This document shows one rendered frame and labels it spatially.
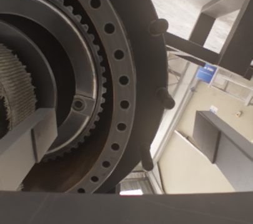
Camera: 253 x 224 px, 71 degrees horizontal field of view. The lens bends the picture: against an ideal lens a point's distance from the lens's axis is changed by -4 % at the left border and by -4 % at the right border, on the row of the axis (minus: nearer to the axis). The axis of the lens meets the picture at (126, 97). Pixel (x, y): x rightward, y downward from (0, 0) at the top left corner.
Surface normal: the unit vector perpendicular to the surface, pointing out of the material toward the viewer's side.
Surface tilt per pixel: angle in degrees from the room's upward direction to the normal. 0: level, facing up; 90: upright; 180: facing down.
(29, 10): 90
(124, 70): 90
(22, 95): 118
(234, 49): 90
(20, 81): 129
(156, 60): 90
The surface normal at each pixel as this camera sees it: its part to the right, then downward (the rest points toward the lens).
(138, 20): 0.02, 0.29
